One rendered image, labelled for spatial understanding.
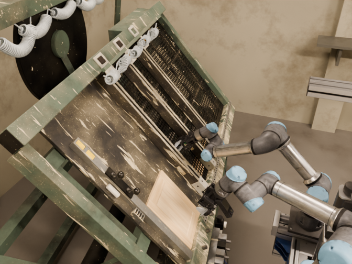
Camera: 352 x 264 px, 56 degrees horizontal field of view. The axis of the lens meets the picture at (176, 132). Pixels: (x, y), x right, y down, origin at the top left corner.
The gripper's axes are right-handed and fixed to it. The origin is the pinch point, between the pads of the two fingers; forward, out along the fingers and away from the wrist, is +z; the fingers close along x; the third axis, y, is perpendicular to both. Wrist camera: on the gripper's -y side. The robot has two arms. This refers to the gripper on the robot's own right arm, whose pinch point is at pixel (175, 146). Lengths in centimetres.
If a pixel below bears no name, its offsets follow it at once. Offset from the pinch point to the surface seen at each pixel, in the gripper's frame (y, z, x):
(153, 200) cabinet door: 53, 0, 0
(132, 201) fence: 67, -1, -13
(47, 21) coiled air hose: 8, 4, -113
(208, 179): -3.4, -0.6, 38.0
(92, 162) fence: 67, -1, -43
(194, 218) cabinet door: 38, 0, 35
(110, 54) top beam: -2, -8, -76
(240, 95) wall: -263, 32, 92
